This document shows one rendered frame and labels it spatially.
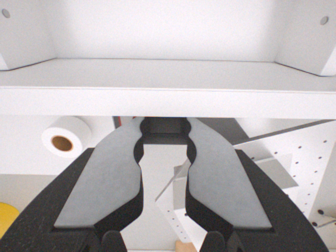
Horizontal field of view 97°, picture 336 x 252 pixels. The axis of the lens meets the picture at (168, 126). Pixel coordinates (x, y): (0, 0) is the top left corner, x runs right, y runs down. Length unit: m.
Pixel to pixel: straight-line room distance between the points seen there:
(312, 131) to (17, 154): 0.63
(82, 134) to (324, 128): 0.47
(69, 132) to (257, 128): 1.31
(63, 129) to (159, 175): 1.36
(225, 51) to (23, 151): 0.44
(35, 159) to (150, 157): 1.07
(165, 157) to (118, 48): 1.28
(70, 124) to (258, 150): 0.38
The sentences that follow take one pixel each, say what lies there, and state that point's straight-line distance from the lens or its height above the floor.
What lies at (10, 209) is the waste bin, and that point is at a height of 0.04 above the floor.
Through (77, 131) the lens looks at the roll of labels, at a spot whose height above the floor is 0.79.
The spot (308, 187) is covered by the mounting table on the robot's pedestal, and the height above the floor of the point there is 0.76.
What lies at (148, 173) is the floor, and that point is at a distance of 1.58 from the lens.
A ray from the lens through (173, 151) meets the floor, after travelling 1.36.
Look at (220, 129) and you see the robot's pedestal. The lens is 0.57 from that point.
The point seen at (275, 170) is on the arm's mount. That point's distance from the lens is 0.40.
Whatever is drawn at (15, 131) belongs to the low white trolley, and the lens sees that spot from 0.43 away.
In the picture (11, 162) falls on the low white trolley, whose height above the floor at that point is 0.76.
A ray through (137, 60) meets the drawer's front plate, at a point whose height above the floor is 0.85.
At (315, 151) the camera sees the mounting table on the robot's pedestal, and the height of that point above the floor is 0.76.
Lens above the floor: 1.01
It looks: 57 degrees down
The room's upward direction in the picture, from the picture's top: 180 degrees clockwise
